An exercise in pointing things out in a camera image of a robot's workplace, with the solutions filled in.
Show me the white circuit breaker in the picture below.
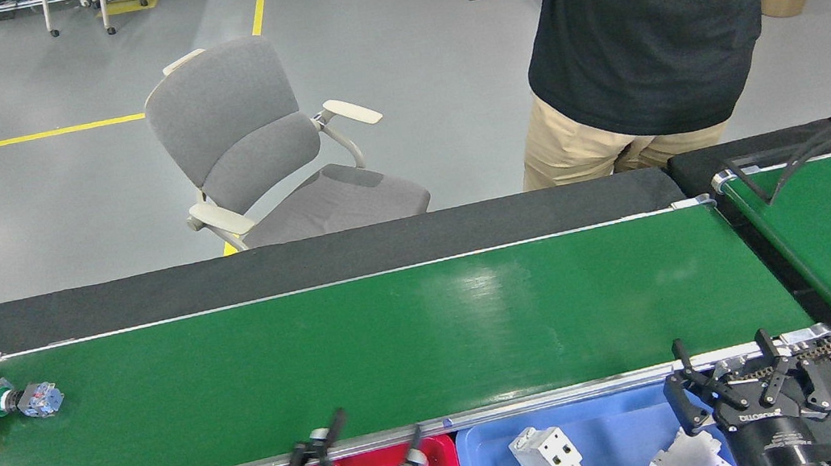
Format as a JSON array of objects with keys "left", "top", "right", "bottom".
[
  {"left": 506, "top": 419, "right": 586, "bottom": 466},
  {"left": 640, "top": 421, "right": 735, "bottom": 466}
]

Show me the blue plastic tray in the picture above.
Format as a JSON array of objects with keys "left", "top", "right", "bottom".
[{"left": 450, "top": 372, "right": 742, "bottom": 466}]

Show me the long green conveyor belt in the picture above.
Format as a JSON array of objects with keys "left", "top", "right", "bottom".
[{"left": 0, "top": 179, "right": 831, "bottom": 466}]

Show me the person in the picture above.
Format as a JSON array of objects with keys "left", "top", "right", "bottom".
[{"left": 497, "top": 0, "right": 831, "bottom": 194}]

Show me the grey office chair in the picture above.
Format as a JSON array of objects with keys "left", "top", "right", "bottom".
[{"left": 135, "top": 13, "right": 436, "bottom": 262}]

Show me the white wheeled stand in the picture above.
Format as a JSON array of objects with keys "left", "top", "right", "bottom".
[{"left": 0, "top": 0, "right": 180, "bottom": 50}]

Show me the black drive chain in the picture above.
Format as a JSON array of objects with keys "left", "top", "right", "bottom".
[{"left": 717, "top": 337, "right": 831, "bottom": 386}]

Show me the black guide bracket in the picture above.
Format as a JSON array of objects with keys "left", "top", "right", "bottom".
[{"left": 718, "top": 113, "right": 831, "bottom": 212}]

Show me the green push button switch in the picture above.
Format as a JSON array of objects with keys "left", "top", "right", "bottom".
[{"left": 0, "top": 378, "right": 68, "bottom": 426}]

